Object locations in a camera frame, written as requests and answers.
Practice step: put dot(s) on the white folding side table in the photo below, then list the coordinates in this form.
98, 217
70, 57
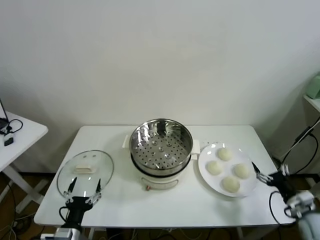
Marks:
27, 135

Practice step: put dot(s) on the black computer mouse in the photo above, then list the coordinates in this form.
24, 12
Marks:
8, 142

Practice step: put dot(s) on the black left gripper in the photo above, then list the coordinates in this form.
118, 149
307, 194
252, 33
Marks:
76, 207

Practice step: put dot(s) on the white electric cooking pot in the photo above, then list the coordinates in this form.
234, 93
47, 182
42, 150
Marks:
160, 183

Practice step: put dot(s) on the glass pot lid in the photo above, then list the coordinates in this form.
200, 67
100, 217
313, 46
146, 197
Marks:
100, 162

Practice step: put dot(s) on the pale green appliance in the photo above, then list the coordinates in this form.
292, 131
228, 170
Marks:
314, 86

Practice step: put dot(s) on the white shelf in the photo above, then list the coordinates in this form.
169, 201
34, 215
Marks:
312, 101

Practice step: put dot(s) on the white steamed baozi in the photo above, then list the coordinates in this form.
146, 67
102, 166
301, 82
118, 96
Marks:
225, 154
242, 171
231, 184
214, 167

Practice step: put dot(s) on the stainless steel steamer basket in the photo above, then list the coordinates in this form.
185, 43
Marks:
140, 140

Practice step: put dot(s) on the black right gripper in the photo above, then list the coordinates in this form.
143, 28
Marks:
282, 183

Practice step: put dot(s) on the white round plate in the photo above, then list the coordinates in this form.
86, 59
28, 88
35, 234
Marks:
212, 182

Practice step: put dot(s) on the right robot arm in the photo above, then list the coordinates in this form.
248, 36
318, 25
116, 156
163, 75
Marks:
303, 202

